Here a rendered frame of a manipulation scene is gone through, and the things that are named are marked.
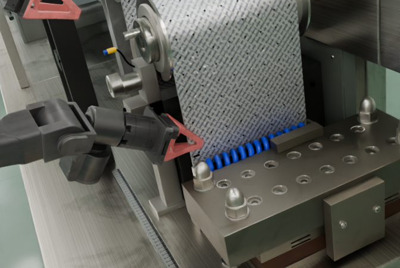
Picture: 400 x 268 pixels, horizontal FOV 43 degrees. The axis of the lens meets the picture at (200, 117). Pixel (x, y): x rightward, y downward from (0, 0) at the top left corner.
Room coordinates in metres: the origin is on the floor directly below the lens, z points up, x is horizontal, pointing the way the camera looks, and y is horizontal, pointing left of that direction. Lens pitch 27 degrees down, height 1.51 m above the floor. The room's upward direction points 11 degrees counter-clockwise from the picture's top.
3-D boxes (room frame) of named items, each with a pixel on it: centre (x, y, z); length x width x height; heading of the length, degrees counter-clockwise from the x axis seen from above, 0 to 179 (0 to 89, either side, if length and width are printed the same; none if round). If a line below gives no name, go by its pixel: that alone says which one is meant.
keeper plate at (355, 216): (0.62, -0.21, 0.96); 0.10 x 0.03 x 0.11; 109
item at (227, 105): (0.80, -0.08, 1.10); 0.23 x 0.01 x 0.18; 109
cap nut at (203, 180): (0.69, 0.01, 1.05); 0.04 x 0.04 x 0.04
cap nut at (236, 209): (0.61, -0.03, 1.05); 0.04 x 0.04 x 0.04
